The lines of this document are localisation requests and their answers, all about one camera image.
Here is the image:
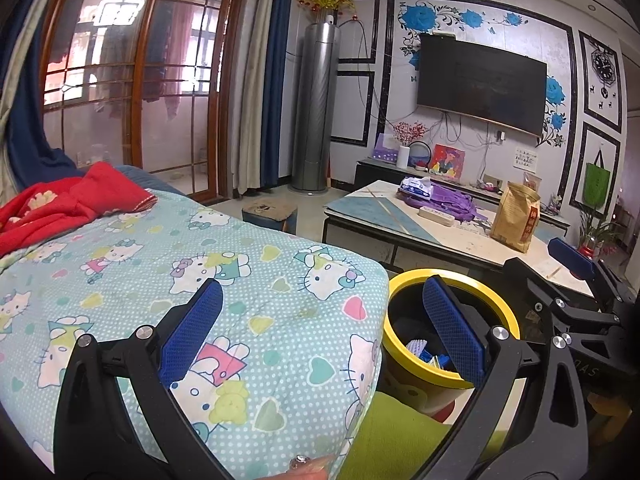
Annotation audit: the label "white power strip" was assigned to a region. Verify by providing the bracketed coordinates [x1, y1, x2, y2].
[417, 205, 456, 226]

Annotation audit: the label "blue white tissue pack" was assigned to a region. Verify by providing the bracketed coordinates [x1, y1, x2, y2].
[400, 176, 434, 199]

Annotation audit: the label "round framed ornament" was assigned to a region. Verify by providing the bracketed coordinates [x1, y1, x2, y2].
[409, 142, 432, 170]

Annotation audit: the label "potted plant red pot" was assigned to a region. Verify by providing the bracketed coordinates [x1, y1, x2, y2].
[575, 205, 621, 261]

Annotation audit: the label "red artificial flower branches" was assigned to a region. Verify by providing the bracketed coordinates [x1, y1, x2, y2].
[391, 121, 430, 147]

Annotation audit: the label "purple box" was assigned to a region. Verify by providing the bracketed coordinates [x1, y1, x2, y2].
[374, 133, 399, 162]

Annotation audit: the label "red printed blanket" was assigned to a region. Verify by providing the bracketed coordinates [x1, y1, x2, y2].
[0, 161, 159, 256]

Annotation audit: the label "small blue padded stool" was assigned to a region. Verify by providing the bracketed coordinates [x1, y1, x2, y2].
[241, 197, 297, 235]

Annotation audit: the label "beige curtain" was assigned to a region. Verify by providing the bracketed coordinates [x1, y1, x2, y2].
[235, 0, 281, 194]
[0, 0, 66, 181]

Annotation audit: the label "yellow rimmed black bin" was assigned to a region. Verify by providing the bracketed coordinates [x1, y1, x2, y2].
[382, 269, 521, 417]

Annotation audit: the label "dark television cabinet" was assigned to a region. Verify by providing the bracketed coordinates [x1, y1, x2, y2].
[354, 157, 571, 231]

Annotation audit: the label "dark blue curtain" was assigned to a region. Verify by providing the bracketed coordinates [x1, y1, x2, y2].
[0, 0, 86, 187]
[260, 0, 299, 189]

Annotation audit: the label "green tote bag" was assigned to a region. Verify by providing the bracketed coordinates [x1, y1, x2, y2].
[582, 152, 614, 204]

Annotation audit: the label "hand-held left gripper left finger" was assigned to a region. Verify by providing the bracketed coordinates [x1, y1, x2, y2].
[54, 277, 223, 480]

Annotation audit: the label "silver tower air conditioner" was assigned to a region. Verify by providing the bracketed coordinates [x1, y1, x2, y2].
[290, 22, 342, 195]

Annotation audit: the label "purple backpack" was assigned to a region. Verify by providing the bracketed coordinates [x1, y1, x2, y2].
[397, 182, 484, 224]

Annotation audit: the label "cartoon cat printed blanket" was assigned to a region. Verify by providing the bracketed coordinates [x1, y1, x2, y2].
[0, 192, 391, 480]

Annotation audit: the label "black wall clock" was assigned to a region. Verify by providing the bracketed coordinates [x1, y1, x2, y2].
[590, 45, 617, 97]

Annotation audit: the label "wall mounted black television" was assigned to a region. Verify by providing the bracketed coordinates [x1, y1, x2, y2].
[416, 32, 549, 137]

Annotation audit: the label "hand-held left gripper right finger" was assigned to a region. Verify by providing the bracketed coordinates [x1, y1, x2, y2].
[415, 275, 591, 480]

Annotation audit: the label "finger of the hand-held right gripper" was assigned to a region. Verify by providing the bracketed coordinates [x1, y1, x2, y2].
[502, 257, 623, 346]
[547, 237, 632, 306]

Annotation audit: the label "blue plastic piece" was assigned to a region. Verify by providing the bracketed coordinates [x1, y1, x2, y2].
[420, 352, 454, 374]

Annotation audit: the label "wooden framed glass sliding door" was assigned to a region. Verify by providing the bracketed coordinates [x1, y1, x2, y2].
[40, 0, 251, 197]

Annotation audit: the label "blue white coffee table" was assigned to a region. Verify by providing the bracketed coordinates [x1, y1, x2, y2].
[322, 180, 596, 301]

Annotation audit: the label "brown paper bag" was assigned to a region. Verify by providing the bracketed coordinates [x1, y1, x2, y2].
[490, 182, 542, 254]

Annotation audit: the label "colourful painting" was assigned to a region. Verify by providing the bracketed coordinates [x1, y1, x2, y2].
[429, 144, 466, 179]

